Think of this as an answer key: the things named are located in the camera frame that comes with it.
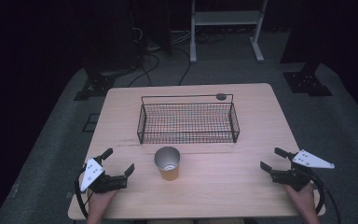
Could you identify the person's left hand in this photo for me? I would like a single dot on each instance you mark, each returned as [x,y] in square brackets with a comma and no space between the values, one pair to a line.
[99,203]

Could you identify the dark round disc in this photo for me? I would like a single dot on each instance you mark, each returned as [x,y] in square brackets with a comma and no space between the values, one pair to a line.
[221,96]

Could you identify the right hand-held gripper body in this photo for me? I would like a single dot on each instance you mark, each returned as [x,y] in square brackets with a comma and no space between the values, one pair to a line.
[292,178]

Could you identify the orange paper cup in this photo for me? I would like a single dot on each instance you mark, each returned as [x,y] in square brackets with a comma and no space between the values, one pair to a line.
[168,174]

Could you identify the white metal stand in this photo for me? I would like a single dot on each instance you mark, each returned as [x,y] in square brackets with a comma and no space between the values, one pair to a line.
[227,17]

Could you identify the black stand base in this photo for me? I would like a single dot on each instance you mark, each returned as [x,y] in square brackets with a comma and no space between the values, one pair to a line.
[306,82]
[98,84]

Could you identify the person's right hand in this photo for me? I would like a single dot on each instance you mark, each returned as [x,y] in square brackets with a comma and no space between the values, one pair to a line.
[304,199]

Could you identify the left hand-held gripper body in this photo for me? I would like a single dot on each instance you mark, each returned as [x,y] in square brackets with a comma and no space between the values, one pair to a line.
[107,183]

